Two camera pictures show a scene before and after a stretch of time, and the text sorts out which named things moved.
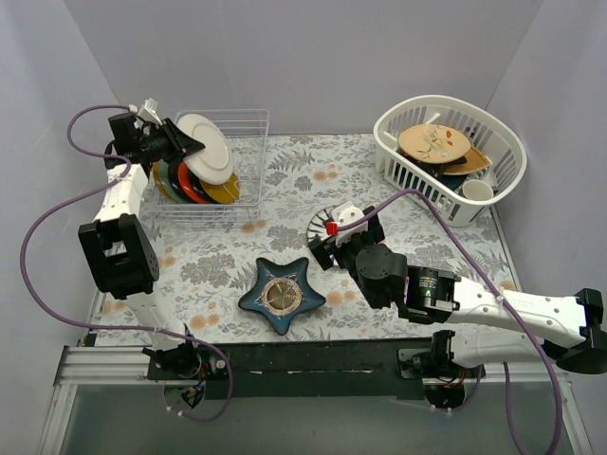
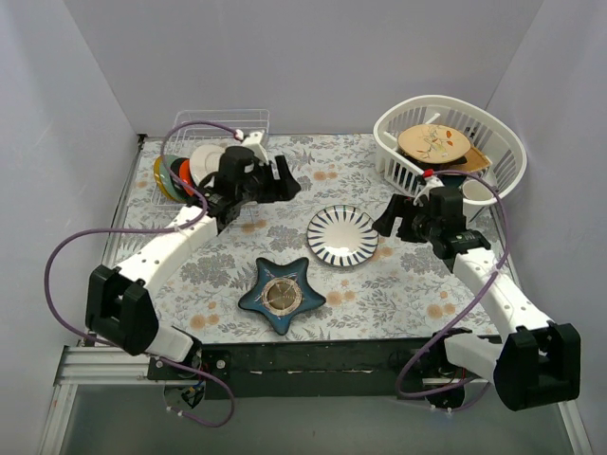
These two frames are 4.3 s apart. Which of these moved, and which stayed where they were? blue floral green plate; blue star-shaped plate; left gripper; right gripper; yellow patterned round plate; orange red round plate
Moved: left gripper; right gripper
Stayed: orange red round plate; blue star-shaped plate; yellow patterned round plate; blue floral green plate
